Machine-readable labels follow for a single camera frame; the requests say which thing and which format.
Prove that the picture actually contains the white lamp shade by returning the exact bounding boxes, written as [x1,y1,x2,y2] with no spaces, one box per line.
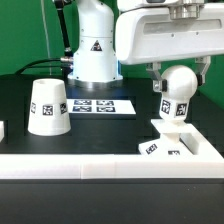
[28,78,71,136]

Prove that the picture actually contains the white marker sheet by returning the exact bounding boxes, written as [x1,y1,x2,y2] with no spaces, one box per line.
[67,99,135,115]

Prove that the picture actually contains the white lamp base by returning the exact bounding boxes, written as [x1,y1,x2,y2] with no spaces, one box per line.
[138,119,193,158]

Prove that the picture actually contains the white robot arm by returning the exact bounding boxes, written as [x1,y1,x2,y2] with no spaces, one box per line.
[69,0,224,92]

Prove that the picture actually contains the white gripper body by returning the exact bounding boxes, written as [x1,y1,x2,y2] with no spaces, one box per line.
[115,3,224,64]

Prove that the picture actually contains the white L-shaped fence wall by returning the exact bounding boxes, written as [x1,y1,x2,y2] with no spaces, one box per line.
[0,131,224,180]

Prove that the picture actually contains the white block at left edge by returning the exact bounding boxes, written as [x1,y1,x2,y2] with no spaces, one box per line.
[0,121,4,142]

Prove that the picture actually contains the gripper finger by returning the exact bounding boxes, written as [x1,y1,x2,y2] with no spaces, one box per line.
[146,62,167,92]
[195,56,211,86]

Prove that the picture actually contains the white lamp bulb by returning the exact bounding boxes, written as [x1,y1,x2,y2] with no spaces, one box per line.
[159,65,198,122]

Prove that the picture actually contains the black cable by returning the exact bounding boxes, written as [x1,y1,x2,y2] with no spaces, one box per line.
[14,58,73,75]

